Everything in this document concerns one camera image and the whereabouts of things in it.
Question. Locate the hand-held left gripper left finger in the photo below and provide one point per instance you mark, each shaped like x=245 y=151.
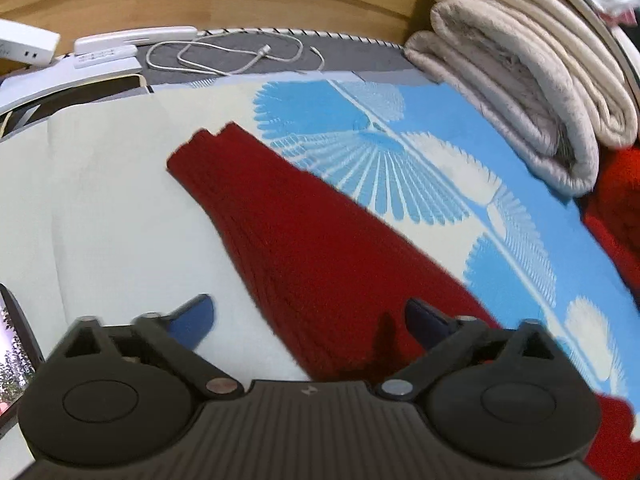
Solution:
x=192 y=319

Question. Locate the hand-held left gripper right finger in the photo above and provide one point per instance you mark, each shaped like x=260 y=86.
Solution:
x=425 y=317

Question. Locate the dark red knit garment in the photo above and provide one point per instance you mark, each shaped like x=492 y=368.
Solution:
x=320 y=260

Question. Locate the blue white printed bedsheet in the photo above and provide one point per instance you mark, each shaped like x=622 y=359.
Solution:
x=425 y=170

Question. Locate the folded bright red knit garment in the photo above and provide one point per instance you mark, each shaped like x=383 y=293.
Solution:
x=615 y=210

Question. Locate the folded beige blanket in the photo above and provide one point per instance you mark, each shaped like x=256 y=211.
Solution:
x=520 y=65

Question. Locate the grey mattress with striped piping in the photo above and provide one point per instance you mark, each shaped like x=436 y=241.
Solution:
x=345 y=57

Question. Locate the white power strip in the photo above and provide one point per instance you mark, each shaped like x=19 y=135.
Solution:
x=130 y=40

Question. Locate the white box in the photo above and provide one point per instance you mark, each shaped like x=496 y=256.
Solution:
x=25 y=42

